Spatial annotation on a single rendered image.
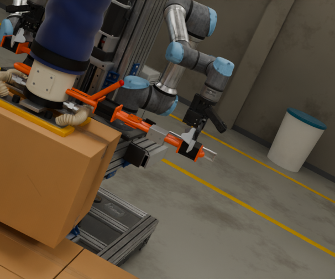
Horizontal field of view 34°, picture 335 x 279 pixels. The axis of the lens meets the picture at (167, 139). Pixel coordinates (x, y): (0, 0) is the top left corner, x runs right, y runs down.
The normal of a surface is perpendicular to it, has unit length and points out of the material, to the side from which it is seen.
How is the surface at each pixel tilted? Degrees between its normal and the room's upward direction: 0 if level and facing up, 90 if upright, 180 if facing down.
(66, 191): 91
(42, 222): 91
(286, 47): 90
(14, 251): 0
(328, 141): 90
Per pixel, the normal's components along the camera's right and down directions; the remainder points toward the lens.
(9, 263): 0.40, -0.87
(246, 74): -0.32, 0.15
